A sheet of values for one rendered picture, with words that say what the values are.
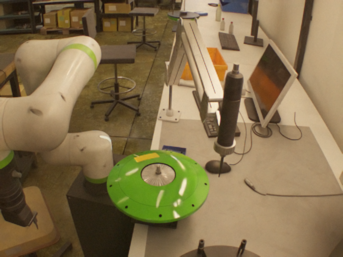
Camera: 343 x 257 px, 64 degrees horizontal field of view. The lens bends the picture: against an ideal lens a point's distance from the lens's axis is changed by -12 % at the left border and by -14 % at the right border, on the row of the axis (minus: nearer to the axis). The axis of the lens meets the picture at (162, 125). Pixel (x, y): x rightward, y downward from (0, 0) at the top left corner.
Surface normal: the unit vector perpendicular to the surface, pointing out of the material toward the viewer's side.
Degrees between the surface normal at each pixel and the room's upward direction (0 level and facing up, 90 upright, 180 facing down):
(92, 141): 13
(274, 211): 0
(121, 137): 0
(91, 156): 89
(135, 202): 23
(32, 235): 0
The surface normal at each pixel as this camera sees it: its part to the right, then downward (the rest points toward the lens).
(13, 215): -0.21, 0.48
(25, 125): -0.04, 0.07
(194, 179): 0.37, -0.75
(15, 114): -0.03, -0.29
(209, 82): 0.06, -0.65
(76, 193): 0.02, -0.83
